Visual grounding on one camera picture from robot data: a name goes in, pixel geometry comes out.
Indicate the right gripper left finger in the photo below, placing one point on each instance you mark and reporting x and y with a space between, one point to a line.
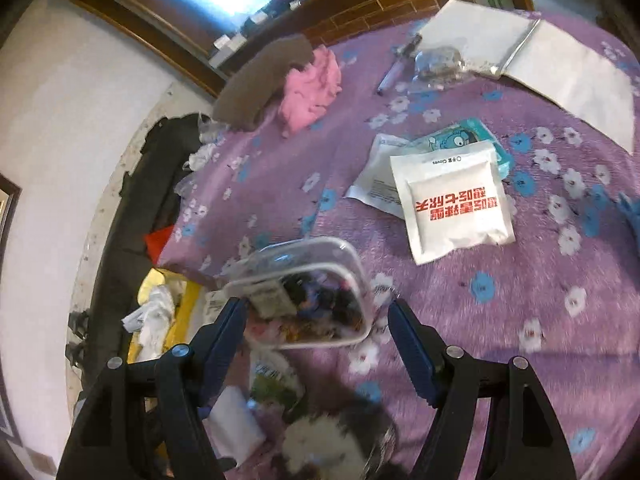
133 408

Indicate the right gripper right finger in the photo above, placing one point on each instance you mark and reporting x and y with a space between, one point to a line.
523 440

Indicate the clear plastic container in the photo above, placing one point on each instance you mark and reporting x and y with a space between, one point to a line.
310 293

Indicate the white pouch red text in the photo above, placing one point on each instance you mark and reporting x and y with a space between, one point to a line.
452 199

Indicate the teal wet wipes pack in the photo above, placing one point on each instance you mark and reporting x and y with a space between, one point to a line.
468 131

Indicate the black sofa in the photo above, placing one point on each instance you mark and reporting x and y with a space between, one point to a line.
147 202

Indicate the yellow storage box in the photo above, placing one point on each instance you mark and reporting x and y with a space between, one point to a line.
166 301

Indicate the black white motor part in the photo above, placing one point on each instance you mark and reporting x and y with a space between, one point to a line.
357 442

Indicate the red tote bag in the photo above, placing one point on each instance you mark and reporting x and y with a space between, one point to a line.
156 241

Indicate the purple floral table cloth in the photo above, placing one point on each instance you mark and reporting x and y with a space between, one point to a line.
565 293

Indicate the blue rolled towel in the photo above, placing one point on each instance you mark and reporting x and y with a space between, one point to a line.
629 208

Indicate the brown plush cushion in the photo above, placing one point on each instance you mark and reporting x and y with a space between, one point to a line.
243 100

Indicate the pink cloth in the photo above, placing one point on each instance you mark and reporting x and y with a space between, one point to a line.
308 93

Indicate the white plastic bag sheets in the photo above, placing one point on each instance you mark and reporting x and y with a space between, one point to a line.
541 57

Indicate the purple pen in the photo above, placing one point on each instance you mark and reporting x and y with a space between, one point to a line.
402 54

